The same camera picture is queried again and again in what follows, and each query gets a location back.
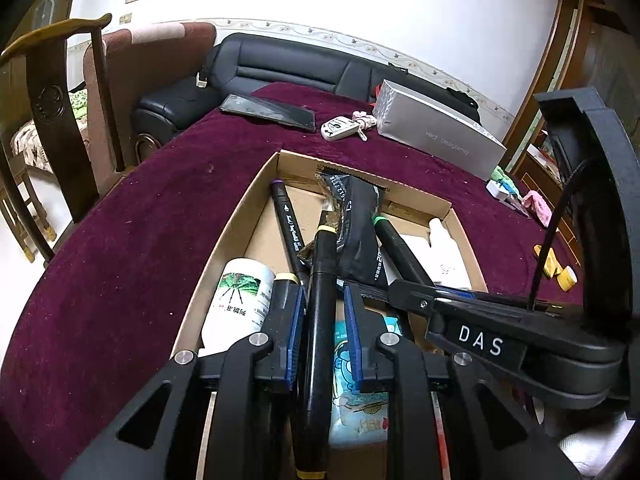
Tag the black foil pouch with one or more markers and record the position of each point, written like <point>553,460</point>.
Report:
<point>358,203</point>

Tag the white power adapter in tray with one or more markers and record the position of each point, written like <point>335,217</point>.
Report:
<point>403,262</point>

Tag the black leather headboard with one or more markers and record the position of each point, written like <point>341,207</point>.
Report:
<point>243,63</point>

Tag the silver grey rectangular box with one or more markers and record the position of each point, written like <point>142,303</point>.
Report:
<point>408,117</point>

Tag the yellow foil snack packet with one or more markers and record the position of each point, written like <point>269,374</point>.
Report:
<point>552,267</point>

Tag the brown cardboard tray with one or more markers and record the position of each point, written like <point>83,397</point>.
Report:
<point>252,229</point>

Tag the white charger plug on bed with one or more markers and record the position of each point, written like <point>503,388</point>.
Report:
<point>502,194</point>

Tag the round yellow-rimmed tin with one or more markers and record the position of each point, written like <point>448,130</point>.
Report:
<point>567,279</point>

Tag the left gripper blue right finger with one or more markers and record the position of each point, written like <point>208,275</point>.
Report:
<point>363,327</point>

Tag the pink cloth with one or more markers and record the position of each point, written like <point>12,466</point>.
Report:
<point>537,205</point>

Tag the black smartphone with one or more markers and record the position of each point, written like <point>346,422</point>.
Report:
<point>270,111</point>

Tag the black marker yellow-green cap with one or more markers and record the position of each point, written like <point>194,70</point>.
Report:
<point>285,299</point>

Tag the white bottle green leaf label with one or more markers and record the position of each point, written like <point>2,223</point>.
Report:
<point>239,305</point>

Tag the black marker green cap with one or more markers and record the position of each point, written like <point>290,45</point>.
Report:
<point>383,227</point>

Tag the white car key fob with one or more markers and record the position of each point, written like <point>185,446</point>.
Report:
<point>342,127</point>

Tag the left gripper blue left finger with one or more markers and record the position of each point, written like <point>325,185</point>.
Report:
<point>286,336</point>

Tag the wooden chair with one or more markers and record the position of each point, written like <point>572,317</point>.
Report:
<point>45,55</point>

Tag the black marker purple cap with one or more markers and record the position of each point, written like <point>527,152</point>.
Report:
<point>291,234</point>

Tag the maroon upholstered armchair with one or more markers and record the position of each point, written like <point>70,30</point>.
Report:
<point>137,60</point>

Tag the teal tissue pack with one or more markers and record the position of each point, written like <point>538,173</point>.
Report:
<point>357,419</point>

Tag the black marker yellow cap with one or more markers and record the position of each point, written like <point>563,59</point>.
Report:
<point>311,440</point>

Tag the plain white plastic bottle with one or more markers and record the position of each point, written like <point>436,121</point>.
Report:
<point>451,270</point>

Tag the wooden side cabinet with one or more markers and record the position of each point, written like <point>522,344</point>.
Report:
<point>588,47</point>

